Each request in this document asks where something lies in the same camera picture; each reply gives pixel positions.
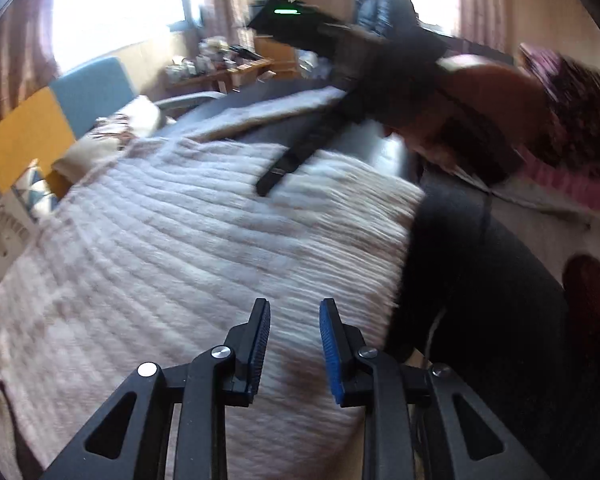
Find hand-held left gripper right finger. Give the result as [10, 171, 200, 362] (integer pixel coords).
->
[319, 298, 551, 480]

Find wooden side table with items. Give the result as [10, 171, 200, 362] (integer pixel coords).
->
[165, 35, 308, 97]

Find person's dark pants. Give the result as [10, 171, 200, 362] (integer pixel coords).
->
[385, 170, 600, 480]

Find grey yellow blue sofa chair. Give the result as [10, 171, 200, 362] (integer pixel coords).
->
[0, 55, 227, 198]

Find white knit sweater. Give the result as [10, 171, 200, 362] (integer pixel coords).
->
[0, 85, 426, 480]

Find deer print pillow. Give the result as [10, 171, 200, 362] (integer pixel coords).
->
[52, 95, 167, 182]

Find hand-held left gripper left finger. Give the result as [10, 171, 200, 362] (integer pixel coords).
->
[42, 298, 272, 480]

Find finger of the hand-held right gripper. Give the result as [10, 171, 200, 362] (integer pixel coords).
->
[255, 92, 366, 198]

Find tiger print pillow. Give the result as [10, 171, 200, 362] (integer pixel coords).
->
[0, 159, 62, 301]

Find red garment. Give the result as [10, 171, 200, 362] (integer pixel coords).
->
[562, 255, 600, 358]

